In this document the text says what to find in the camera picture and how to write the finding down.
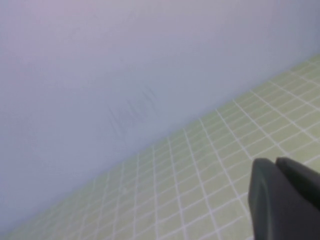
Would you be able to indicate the green checked tablecloth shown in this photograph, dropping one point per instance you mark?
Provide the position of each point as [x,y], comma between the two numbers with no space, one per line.
[200,200]

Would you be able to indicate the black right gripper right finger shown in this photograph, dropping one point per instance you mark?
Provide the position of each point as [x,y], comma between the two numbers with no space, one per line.
[302,177]

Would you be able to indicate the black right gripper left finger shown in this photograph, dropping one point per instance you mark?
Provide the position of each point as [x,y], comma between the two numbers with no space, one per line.
[275,207]

